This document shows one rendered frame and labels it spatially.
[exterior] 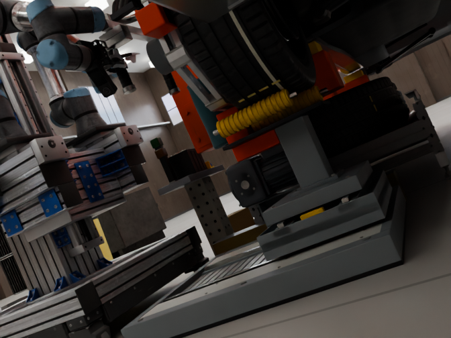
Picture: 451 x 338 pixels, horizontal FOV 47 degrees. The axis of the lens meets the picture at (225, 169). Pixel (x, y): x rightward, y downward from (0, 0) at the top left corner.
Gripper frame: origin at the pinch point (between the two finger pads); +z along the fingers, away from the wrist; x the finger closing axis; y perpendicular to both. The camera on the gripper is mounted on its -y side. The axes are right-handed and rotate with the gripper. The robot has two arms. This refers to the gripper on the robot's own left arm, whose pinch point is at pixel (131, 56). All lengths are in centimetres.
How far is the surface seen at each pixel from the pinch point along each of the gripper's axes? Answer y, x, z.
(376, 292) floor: 102, 166, -108
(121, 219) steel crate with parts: 125, -371, 231
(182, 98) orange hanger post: 38, 64, -39
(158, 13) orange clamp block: 23, 123, -100
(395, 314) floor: 101, 175, -122
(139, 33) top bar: 17, 89, -76
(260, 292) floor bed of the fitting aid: 102, 131, -106
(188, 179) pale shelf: 73, 61, -48
